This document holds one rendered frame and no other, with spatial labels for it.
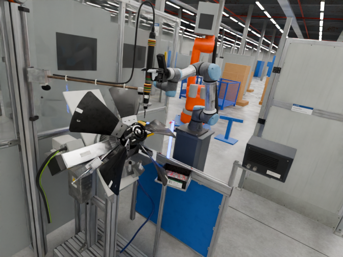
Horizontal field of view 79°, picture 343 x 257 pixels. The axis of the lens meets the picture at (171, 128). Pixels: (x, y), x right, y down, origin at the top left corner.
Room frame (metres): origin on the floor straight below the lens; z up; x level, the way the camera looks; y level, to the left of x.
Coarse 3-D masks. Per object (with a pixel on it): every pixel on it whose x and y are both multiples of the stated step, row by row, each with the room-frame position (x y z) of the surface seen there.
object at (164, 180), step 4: (148, 152) 1.12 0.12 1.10; (152, 160) 1.08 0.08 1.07; (156, 164) 1.10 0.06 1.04; (156, 168) 1.05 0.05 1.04; (160, 168) 1.13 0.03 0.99; (160, 172) 1.07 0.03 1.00; (164, 172) 1.16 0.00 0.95; (160, 176) 1.03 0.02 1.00; (164, 176) 1.10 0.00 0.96; (164, 180) 1.06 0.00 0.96; (164, 184) 1.02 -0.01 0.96
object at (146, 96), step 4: (152, 28) 1.22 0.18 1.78; (152, 32) 1.22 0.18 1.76; (152, 36) 1.21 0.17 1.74; (144, 92) 1.22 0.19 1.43; (148, 92) 1.22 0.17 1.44; (144, 96) 1.22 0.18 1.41; (148, 96) 1.22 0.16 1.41; (144, 100) 1.22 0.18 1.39; (148, 100) 1.22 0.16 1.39; (144, 108) 1.22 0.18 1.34
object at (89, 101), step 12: (84, 96) 1.02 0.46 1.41; (84, 108) 1.00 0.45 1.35; (96, 108) 1.04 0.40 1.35; (72, 120) 0.95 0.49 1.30; (84, 120) 0.99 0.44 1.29; (96, 120) 1.03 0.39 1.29; (108, 120) 1.06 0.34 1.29; (84, 132) 0.99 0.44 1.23; (96, 132) 1.03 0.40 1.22; (108, 132) 1.07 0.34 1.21
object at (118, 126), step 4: (120, 124) 1.10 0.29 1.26; (124, 124) 1.11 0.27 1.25; (116, 128) 1.09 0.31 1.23; (120, 128) 1.11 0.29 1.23; (124, 128) 1.12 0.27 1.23; (112, 132) 1.08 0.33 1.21; (116, 132) 1.10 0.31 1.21; (120, 132) 1.11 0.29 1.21; (116, 136) 1.10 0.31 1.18; (120, 136) 1.11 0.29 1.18
